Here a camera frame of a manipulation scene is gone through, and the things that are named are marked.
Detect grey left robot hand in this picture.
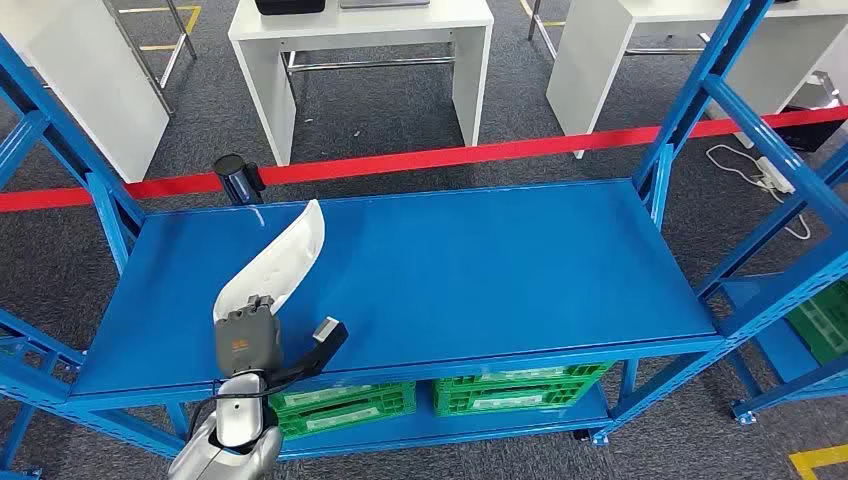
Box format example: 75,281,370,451
215,296,285,381

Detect white curved plastic part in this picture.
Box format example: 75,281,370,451
211,198,327,324

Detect blue metal shelf rack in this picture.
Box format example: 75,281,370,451
695,142,848,427
0,0,848,480

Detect green plastic crate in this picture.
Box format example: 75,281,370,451
786,281,848,367
268,380,419,442
433,360,614,419

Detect red barrier belt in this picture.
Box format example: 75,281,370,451
0,105,848,215

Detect white table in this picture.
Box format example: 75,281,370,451
227,0,495,167
545,0,848,160
0,0,171,185

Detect black case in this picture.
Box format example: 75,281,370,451
254,0,327,17

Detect grey laptop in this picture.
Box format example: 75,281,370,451
339,0,432,10

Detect white power strip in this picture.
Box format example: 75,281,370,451
755,155,796,195

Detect black box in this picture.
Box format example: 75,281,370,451
771,105,848,154

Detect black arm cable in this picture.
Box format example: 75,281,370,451
187,387,280,442

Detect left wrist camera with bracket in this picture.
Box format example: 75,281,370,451
264,316,350,393

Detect black stanchion post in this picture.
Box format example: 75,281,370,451
212,153,266,207

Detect steel table frame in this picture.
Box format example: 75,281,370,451
102,0,199,117
527,0,713,61

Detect white power cable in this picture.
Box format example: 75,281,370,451
705,143,813,241

